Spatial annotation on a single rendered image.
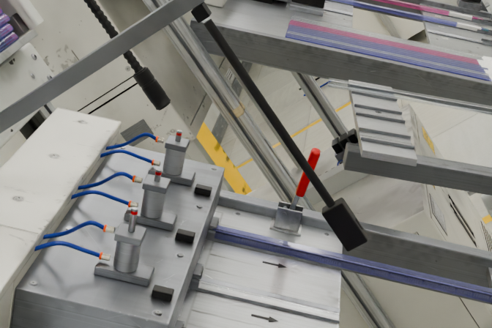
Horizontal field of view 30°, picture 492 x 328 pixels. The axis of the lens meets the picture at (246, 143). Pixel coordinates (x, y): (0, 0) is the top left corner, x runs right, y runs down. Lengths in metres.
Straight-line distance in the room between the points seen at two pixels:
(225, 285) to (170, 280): 0.13
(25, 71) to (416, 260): 0.52
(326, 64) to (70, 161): 0.95
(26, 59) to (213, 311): 0.40
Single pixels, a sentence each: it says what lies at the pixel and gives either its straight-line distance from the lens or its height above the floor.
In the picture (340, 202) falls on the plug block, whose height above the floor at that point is 1.12.
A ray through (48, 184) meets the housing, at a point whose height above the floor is 1.26.
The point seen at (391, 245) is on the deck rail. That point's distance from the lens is 1.14.
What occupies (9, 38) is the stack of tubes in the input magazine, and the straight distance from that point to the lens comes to 1.07.
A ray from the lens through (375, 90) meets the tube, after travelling 1.42.
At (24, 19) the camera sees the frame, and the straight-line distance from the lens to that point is 1.12.
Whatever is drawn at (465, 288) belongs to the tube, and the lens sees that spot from 1.07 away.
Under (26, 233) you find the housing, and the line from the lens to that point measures 0.85.
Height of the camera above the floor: 1.41
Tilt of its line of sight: 14 degrees down
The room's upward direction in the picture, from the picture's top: 35 degrees counter-clockwise
